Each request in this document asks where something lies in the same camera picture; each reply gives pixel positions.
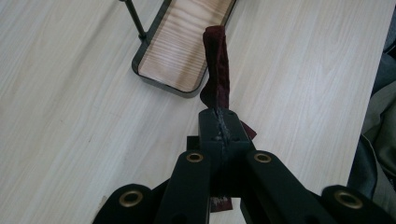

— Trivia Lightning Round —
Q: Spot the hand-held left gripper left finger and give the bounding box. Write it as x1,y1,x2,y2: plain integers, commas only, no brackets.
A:
186,107,226,200

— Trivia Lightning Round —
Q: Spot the black hook rack wooden tray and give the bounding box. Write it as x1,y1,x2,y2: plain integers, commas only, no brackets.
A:
119,0,238,98

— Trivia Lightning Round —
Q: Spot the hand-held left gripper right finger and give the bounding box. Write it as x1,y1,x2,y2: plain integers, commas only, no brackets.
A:
218,107,257,199

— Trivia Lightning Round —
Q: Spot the dark grey cloth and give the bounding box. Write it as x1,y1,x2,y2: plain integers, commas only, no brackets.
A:
346,4,396,220

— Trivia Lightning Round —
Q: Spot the burgundy striped bow tie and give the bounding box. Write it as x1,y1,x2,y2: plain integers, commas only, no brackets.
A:
198,25,258,213

